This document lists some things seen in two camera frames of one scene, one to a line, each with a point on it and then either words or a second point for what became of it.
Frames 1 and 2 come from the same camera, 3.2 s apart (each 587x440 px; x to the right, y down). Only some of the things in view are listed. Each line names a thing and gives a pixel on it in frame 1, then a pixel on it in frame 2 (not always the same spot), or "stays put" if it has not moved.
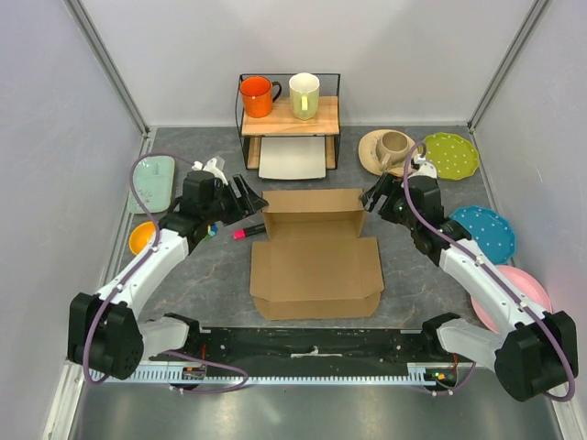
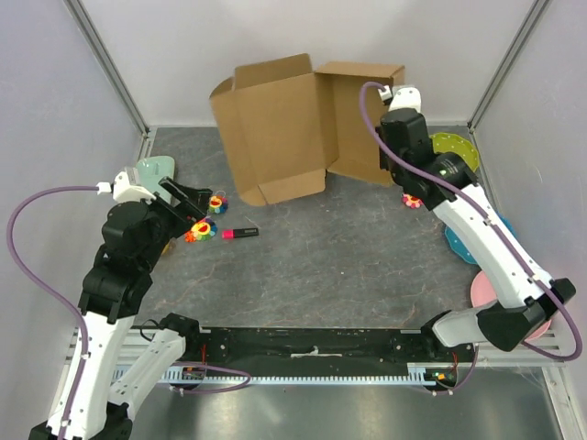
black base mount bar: x=304 y=346 stays put
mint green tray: x=153 y=179 stays put
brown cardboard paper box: x=316 y=265 → x=282 y=126
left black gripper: x=238 y=212 → x=195 y=200
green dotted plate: x=455 y=157 stays put
